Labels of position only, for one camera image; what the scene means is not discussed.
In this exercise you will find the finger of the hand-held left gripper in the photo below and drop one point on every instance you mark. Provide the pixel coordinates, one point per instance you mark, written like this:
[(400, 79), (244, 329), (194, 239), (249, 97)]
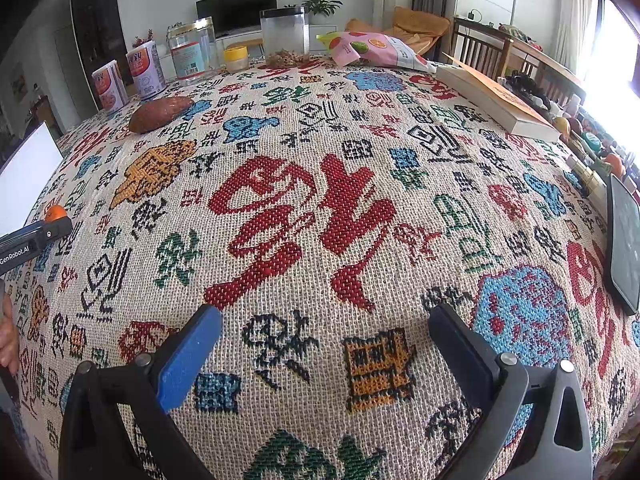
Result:
[(50, 233)]

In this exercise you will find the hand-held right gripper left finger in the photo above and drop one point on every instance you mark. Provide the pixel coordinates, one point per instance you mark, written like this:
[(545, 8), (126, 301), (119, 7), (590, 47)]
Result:
[(187, 355)]

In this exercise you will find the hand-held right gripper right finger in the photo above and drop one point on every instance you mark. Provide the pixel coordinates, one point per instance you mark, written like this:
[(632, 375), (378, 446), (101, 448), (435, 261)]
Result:
[(467, 355)]

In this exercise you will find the orange tangerine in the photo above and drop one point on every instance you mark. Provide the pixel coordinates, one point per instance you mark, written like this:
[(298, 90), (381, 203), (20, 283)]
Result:
[(54, 211)]

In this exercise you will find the person's left hand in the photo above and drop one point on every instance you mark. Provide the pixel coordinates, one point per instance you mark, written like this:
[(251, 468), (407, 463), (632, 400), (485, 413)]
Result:
[(7, 330)]

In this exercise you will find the white board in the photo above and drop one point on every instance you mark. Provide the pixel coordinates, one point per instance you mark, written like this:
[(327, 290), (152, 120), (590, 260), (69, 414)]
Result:
[(27, 180)]

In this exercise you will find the left red-white milk carton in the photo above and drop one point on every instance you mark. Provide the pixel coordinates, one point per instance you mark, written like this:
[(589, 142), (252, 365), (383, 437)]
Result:
[(110, 85)]

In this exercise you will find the brown sweet potato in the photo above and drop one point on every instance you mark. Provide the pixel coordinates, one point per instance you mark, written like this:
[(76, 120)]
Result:
[(160, 114)]

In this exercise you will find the printed woven tablecloth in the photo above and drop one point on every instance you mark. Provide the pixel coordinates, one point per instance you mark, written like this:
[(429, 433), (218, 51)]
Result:
[(320, 220)]

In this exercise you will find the black tablet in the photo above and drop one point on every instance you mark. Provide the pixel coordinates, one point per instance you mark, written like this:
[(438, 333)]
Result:
[(622, 245)]

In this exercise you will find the red flowering plant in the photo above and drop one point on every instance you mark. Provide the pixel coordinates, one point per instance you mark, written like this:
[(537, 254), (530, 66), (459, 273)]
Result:
[(142, 37)]

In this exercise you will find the glass jar with label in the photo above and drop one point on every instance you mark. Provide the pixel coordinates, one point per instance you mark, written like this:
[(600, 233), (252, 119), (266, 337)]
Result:
[(192, 52)]

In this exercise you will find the row of small trinkets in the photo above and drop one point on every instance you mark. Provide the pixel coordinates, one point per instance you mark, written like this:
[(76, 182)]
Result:
[(590, 135)]

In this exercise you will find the small yellow lid jar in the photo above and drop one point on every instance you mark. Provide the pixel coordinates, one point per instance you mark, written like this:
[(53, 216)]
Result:
[(236, 58)]

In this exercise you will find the thick white book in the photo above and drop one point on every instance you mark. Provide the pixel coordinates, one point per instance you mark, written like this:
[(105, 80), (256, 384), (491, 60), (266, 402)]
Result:
[(495, 97)]

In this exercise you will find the pile of nut shells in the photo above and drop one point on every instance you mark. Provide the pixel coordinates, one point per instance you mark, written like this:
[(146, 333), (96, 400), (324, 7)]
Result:
[(282, 57)]

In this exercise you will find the black television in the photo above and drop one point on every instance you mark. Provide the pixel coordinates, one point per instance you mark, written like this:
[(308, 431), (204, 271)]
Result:
[(235, 7)]

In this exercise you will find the clear container black lid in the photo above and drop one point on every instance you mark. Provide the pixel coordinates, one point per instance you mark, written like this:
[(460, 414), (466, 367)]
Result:
[(283, 35)]

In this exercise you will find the wooden chair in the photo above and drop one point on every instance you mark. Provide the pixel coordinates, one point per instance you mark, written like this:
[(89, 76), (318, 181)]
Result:
[(480, 45)]

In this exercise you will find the pink fruit print snack bag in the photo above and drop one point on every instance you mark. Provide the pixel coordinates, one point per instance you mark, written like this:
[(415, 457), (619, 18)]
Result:
[(375, 49)]

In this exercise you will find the orange cushion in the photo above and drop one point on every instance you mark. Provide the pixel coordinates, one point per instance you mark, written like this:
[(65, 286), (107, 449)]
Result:
[(415, 25)]

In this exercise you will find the window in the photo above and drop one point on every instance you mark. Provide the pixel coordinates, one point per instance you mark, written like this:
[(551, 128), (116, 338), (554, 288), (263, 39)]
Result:
[(617, 50)]

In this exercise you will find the green potted plant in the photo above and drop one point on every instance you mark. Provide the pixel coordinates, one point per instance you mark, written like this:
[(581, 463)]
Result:
[(320, 2)]

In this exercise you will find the white curtain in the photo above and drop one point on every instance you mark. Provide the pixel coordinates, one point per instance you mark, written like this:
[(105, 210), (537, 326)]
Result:
[(575, 15)]

